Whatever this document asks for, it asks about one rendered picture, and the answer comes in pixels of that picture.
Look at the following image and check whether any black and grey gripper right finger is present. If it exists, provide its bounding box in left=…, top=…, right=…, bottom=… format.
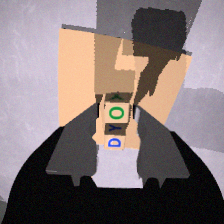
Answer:
left=132, top=104, right=224, bottom=224

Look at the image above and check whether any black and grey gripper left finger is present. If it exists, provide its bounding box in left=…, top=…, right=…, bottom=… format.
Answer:
left=1, top=102, right=99, bottom=224

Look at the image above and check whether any peach flat mat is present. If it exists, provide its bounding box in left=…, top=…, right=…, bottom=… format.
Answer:
left=58, top=28, right=192, bottom=149

